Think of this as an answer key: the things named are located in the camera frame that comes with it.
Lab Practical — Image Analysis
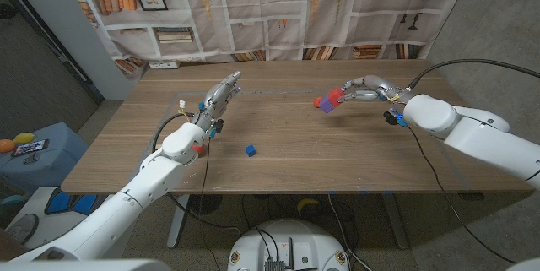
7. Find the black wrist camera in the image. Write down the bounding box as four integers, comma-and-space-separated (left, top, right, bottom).
209, 118, 224, 138
382, 108, 409, 128

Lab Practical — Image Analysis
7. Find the white robot torso shell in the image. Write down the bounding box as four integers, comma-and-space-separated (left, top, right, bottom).
0, 257, 540, 271

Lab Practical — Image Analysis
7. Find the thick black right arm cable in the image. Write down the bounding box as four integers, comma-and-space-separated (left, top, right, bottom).
407, 58, 540, 90

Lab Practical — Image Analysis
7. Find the light grey pillar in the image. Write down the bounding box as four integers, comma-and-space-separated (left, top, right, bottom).
2, 0, 136, 101

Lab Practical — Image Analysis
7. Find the purple magnetic cube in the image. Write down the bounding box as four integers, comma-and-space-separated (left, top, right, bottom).
318, 96, 338, 115

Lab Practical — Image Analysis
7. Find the teal round object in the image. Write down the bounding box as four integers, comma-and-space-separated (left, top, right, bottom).
0, 194, 26, 209

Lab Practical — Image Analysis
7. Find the printed bookshelf backdrop cloth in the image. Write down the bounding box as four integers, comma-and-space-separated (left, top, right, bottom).
61, 0, 473, 82

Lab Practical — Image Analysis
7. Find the yellow banana toy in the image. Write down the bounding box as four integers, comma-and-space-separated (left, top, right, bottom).
296, 198, 321, 216

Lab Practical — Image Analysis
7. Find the red magnetic cube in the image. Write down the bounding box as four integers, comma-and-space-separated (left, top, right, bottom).
327, 87, 346, 108

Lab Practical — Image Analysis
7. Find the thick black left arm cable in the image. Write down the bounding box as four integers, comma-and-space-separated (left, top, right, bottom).
150, 112, 189, 154

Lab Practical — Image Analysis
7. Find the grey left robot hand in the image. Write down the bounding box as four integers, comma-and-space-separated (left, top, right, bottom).
197, 71, 242, 131

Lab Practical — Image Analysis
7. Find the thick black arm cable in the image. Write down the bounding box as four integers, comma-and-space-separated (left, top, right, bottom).
407, 58, 540, 90
150, 112, 189, 154

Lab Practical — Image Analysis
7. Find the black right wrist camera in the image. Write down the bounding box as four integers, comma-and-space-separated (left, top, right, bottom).
382, 108, 409, 128

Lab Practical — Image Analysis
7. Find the white power strip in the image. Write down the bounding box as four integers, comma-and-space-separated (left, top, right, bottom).
147, 60, 182, 70

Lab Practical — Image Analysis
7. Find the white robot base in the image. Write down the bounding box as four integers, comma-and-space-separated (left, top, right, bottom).
227, 219, 351, 271

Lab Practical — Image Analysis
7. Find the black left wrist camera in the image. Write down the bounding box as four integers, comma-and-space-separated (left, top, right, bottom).
209, 118, 224, 138

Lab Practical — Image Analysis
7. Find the black round floor object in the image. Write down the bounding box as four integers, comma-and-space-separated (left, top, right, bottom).
187, 194, 224, 216

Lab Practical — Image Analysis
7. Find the blue-grey ottoman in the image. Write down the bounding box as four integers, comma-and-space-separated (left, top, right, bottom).
0, 122, 79, 192

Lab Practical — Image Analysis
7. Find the grey table leg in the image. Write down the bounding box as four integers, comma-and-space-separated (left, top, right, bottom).
379, 193, 410, 250
166, 194, 190, 250

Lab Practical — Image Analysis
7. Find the white low platform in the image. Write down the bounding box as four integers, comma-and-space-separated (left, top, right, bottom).
0, 186, 143, 259

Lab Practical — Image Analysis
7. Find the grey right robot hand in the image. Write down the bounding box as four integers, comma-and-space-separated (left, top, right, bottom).
337, 74, 417, 104

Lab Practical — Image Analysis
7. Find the grey sneaker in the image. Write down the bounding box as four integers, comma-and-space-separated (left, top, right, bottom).
0, 214, 40, 247

